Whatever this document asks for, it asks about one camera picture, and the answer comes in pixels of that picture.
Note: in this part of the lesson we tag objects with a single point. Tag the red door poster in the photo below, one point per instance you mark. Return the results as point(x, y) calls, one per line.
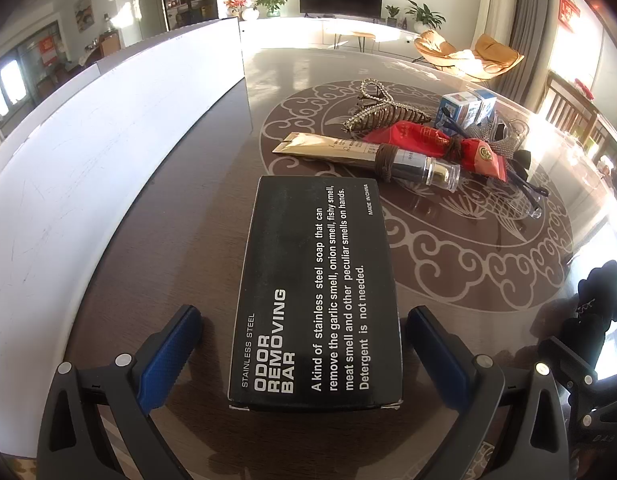
point(47, 50)

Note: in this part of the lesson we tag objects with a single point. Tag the silver mesh accessory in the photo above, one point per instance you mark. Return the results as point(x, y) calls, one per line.
point(493, 144)

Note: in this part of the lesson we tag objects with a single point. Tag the dark framed glass door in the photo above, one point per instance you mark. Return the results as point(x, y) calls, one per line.
point(18, 80)

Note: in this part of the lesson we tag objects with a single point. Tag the brown patterned glass desktop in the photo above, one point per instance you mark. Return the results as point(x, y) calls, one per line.
point(463, 240)

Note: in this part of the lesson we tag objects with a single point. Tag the grey curtain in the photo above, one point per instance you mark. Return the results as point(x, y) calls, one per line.
point(530, 35)

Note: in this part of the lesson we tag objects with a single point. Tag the small wooden cabinet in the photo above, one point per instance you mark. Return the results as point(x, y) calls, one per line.
point(110, 44)

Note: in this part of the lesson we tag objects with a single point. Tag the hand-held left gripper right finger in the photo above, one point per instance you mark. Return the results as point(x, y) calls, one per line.
point(436, 355)

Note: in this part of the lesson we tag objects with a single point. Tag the white door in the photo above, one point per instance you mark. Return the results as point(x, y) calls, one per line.
point(143, 2)

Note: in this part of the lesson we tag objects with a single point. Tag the small white blue box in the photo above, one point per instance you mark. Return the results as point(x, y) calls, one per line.
point(487, 105)

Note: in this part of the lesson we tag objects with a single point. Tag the white television console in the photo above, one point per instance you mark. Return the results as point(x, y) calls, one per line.
point(288, 32)

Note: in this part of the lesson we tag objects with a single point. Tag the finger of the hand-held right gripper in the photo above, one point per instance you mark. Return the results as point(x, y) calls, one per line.
point(568, 365)

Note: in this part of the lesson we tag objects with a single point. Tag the gold cosmetic tube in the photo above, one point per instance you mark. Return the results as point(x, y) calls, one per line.
point(318, 147)

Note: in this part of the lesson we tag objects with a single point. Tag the bushy green potted plant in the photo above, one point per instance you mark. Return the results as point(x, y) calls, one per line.
point(272, 2)

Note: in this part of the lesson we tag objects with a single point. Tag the red wall hanging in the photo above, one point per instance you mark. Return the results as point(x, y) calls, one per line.
point(569, 12)

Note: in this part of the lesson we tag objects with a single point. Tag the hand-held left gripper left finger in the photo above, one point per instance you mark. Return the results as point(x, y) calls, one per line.
point(171, 355)

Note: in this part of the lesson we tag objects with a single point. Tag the orange lounge chair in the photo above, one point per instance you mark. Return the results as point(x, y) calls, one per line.
point(438, 50)
point(493, 57)

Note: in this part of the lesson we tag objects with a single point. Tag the wooden hairpin-leg stool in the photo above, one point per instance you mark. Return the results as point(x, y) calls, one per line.
point(356, 36)

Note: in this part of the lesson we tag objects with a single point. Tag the black velvet rhinestone hair bow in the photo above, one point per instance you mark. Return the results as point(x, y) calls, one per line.
point(590, 330)

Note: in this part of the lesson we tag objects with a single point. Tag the large leafy potted plant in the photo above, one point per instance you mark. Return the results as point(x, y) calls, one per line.
point(426, 15)

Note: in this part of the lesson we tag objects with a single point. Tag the red foil packet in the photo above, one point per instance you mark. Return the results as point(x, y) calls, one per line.
point(423, 142)

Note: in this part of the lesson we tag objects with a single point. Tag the rhinestone hair claw clip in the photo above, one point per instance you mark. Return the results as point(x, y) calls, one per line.
point(383, 115)

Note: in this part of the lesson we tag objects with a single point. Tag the framed wall painting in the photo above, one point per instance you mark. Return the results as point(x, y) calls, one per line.
point(83, 10)

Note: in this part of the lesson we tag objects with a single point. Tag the black printed cardboard box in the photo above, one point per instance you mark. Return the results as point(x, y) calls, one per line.
point(313, 285)

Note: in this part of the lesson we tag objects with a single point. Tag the white partition board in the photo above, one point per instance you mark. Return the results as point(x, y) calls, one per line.
point(88, 185)

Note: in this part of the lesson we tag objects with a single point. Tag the small green potted plant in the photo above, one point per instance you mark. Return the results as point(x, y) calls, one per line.
point(393, 12)

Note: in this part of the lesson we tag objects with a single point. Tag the red flower bouquet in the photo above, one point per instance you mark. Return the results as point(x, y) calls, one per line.
point(237, 4)

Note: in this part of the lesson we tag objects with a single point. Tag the clear dark-framed glasses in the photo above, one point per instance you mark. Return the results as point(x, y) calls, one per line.
point(530, 192)

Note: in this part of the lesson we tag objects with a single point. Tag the white covered standing unit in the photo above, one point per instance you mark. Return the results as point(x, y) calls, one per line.
point(495, 5)

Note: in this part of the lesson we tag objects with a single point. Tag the white blue cream box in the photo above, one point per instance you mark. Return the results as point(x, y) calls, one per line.
point(458, 110)

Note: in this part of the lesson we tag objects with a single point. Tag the wooden slatted chair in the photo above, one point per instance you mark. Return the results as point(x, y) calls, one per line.
point(565, 105)

